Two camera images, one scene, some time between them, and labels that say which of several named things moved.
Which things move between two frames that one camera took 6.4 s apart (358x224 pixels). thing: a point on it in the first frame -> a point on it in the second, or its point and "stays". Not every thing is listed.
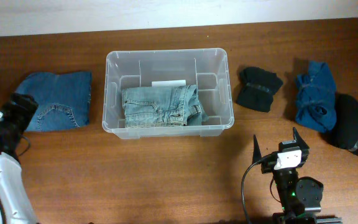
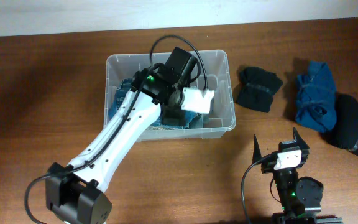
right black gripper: [304, 149] stays
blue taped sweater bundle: [316, 98] stays
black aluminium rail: [329, 220] stays
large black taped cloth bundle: [355, 124] stays
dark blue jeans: [63, 99] -> [159, 122]
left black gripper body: [14, 122] -> [172, 115]
